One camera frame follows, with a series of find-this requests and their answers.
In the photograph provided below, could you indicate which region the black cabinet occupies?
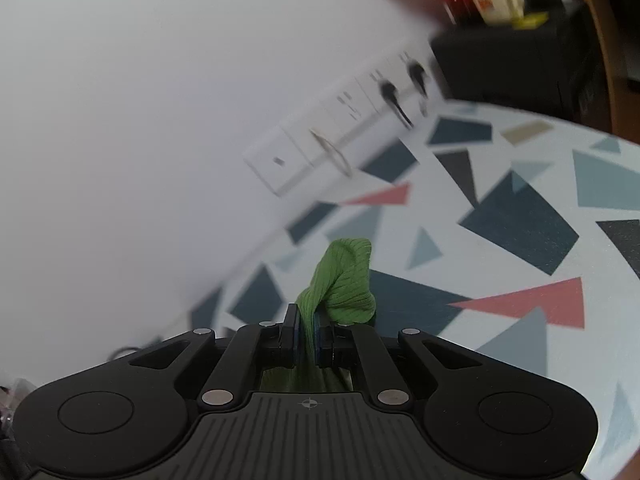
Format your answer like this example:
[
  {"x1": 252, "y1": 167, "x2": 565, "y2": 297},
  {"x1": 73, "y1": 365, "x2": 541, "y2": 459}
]
[{"x1": 431, "y1": 3, "x2": 612, "y2": 132}]

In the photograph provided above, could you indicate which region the white wall socket panel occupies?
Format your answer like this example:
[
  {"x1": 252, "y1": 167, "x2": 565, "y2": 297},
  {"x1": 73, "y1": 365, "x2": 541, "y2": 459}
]
[{"x1": 243, "y1": 38, "x2": 442, "y2": 196}]

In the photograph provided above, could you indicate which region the white network cable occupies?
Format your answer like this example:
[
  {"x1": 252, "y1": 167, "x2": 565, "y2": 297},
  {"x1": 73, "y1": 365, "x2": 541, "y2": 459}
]
[{"x1": 308, "y1": 127, "x2": 355, "y2": 179}]

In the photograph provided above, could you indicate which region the green ribbed knit top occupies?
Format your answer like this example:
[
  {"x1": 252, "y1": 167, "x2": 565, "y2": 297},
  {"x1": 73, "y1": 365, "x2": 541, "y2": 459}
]
[{"x1": 260, "y1": 238, "x2": 376, "y2": 393}]

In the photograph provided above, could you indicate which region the black plug right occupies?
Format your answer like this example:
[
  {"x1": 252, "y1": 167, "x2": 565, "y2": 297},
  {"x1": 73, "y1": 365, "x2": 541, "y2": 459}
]
[{"x1": 407, "y1": 60, "x2": 428, "y2": 117}]

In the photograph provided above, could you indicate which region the black plug left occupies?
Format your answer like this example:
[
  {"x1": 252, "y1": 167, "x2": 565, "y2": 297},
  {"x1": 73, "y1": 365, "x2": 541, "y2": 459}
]
[{"x1": 378, "y1": 79, "x2": 413, "y2": 130}]

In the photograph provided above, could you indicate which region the black plug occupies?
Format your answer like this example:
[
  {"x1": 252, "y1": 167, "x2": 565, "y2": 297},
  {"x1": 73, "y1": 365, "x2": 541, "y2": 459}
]
[
  {"x1": 378, "y1": 79, "x2": 413, "y2": 130},
  {"x1": 407, "y1": 60, "x2": 428, "y2": 117}
]

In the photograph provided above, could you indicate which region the geometric pattern table cover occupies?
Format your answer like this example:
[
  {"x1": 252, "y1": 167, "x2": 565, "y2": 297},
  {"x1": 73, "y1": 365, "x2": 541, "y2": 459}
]
[{"x1": 115, "y1": 102, "x2": 639, "y2": 479}]

